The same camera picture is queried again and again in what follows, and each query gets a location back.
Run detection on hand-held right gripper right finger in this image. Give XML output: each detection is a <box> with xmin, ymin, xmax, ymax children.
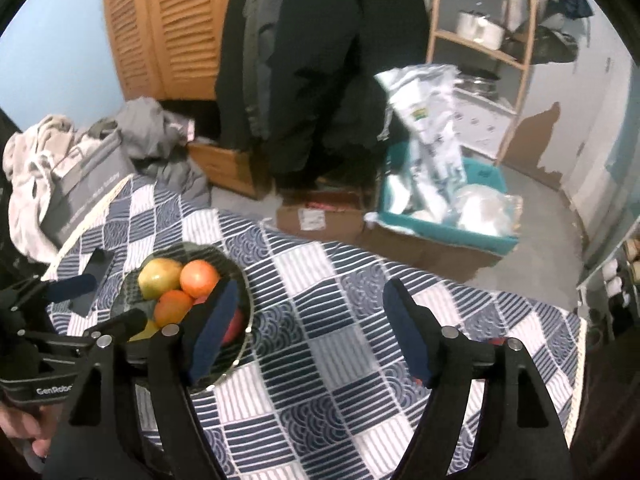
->
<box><xmin>382</xmin><ymin>278</ymin><xmax>573</xmax><ymax>480</ymax></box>

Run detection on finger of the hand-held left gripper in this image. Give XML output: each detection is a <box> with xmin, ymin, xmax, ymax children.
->
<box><xmin>81</xmin><ymin>308</ymin><xmax>149</xmax><ymax>344</ymax></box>
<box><xmin>0</xmin><ymin>273</ymin><xmax>97</xmax><ymax>312</ymax></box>

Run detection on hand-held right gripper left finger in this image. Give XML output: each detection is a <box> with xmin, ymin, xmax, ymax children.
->
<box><xmin>42</xmin><ymin>279</ymin><xmax>241</xmax><ymax>480</ymax></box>

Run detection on yellow-green apple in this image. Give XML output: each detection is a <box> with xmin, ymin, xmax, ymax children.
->
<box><xmin>127</xmin><ymin>319</ymin><xmax>161</xmax><ymax>343</ymax></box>
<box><xmin>137</xmin><ymin>257</ymin><xmax>184</xmax><ymax>302</ymax></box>

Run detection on glass bowl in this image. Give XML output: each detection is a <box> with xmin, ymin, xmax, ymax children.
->
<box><xmin>112</xmin><ymin>241</ymin><xmax>252</xmax><ymax>392</ymax></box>

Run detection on orange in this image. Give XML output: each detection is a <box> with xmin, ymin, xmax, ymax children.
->
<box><xmin>153</xmin><ymin>289</ymin><xmax>196</xmax><ymax>326</ymax></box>
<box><xmin>179</xmin><ymin>258</ymin><xmax>222</xmax><ymax>299</ymax></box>

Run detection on person's left hand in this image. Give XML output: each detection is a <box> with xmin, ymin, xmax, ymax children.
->
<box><xmin>0</xmin><ymin>402</ymin><xmax>57</xmax><ymax>462</ymax></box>

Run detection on black phone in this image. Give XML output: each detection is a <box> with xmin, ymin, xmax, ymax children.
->
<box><xmin>70</xmin><ymin>248</ymin><xmax>114</xmax><ymax>317</ymax></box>

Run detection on blue white patterned tablecloth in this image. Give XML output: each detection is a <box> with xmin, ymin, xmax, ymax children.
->
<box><xmin>42</xmin><ymin>172</ymin><xmax>588</xmax><ymax>480</ymax></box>

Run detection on large cardboard box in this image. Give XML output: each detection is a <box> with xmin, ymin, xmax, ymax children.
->
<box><xmin>361</xmin><ymin>219</ymin><xmax>502</xmax><ymax>282</ymax></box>

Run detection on teal bin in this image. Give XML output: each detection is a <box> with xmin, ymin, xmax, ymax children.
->
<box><xmin>376</xmin><ymin>141</ymin><xmax>522</xmax><ymax>259</ymax></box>

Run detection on grey bag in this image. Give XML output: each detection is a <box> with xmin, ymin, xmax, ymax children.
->
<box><xmin>42</xmin><ymin>127</ymin><xmax>138</xmax><ymax>248</ymax></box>

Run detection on beige cloth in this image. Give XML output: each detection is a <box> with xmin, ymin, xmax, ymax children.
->
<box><xmin>2</xmin><ymin>115</ymin><xmax>101</xmax><ymax>261</ymax></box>

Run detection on labelled cardboard box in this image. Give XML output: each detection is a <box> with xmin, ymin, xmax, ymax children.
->
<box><xmin>275</xmin><ymin>189</ymin><xmax>367</xmax><ymax>244</ymax></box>

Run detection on clear plastic bag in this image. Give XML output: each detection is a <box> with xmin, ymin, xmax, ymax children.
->
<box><xmin>451</xmin><ymin>184</ymin><xmax>524</xmax><ymax>239</ymax></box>

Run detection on wooden crate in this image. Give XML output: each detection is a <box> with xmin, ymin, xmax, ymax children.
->
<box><xmin>187</xmin><ymin>139</ymin><xmax>274</xmax><ymax>199</ymax></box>

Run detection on grey garment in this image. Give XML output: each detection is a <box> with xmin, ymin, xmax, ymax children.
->
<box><xmin>90</xmin><ymin>97</ymin><xmax>213</xmax><ymax>208</ymax></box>

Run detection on white printed plastic bag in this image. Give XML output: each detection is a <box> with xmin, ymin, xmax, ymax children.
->
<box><xmin>375</xmin><ymin>62</ymin><xmax>469</xmax><ymax>217</ymax></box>

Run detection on white patterned box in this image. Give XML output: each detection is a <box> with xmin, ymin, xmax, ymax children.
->
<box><xmin>451</xmin><ymin>87</ymin><xmax>517</xmax><ymax>159</ymax></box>

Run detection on metal basin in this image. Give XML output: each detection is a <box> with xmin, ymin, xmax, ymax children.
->
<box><xmin>456</xmin><ymin>72</ymin><xmax>502</xmax><ymax>99</ymax></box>

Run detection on louvered wooden door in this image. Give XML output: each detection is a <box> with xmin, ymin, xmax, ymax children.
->
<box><xmin>100</xmin><ymin>0</ymin><xmax>238</xmax><ymax>103</ymax></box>

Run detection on wooden shelf rack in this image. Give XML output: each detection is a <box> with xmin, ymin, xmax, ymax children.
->
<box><xmin>427</xmin><ymin>0</ymin><xmax>544</xmax><ymax>167</ymax></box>

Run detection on dark hanging coats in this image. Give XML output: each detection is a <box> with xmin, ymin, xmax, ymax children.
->
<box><xmin>215</xmin><ymin>0</ymin><xmax>431</xmax><ymax>192</ymax></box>

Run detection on metal pot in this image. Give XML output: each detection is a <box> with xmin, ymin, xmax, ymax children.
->
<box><xmin>454</xmin><ymin>9</ymin><xmax>507</xmax><ymax>52</ymax></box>

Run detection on dark bag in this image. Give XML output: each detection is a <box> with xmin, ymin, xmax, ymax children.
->
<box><xmin>529</xmin><ymin>24</ymin><xmax>582</xmax><ymax>67</ymax></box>

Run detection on dark blue cloth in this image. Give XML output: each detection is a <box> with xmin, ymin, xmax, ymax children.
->
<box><xmin>546</xmin><ymin>0</ymin><xmax>594</xmax><ymax>24</ymax></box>

